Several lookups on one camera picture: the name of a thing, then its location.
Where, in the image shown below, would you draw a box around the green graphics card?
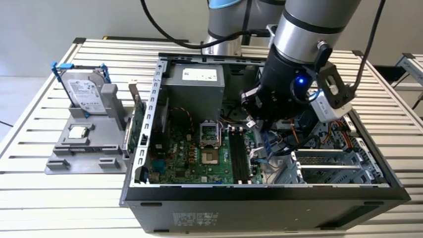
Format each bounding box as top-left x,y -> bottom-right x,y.
121,78 -> 148,156

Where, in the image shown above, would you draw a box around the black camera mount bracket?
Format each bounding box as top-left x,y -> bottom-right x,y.
316,63 -> 357,110

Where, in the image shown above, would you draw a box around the silver CPU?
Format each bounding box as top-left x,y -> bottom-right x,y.
66,125 -> 89,138

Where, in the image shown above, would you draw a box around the grey power supply unit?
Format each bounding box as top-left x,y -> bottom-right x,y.
161,63 -> 225,125

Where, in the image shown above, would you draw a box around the silver disk bay cage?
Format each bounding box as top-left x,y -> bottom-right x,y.
273,148 -> 386,185

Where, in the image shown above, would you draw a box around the black PC case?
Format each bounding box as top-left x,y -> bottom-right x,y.
118,52 -> 412,234

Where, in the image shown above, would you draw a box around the green motherboard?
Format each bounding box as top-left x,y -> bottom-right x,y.
146,122 -> 265,185

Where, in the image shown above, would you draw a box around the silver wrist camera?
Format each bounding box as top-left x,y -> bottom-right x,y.
308,90 -> 353,123

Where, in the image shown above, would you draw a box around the multicoloured fan wire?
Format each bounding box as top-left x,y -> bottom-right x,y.
169,107 -> 196,132

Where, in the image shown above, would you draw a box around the black power cable bundle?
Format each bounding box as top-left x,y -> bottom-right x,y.
218,105 -> 318,162

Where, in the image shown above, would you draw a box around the CPU socket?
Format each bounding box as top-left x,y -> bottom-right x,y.
201,148 -> 221,166

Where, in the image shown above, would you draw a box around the metal socket cover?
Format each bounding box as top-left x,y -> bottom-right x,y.
198,120 -> 221,149

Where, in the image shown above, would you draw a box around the hard disk in blue carrier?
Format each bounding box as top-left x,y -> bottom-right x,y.
52,62 -> 112,118

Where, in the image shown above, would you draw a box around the thin black camera cable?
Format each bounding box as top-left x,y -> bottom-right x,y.
349,0 -> 386,89

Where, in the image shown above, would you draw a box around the thick black camera cable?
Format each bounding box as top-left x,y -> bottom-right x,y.
140,0 -> 276,49

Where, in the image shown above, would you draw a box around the grey parts rack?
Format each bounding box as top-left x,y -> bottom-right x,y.
43,83 -> 133,176

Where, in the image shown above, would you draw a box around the black RAM slot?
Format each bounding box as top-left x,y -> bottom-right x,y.
232,127 -> 244,183
236,127 -> 248,183
229,127 -> 240,183

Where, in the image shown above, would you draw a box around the aluminium side table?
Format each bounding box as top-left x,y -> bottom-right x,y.
390,52 -> 423,90

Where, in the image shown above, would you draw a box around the grey wrist-mounted box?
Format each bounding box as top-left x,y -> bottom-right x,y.
265,24 -> 280,49

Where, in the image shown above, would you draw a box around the black case fan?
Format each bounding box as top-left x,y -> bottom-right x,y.
153,98 -> 170,149

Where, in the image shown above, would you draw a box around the orange red power wires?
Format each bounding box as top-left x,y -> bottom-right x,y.
325,119 -> 353,153

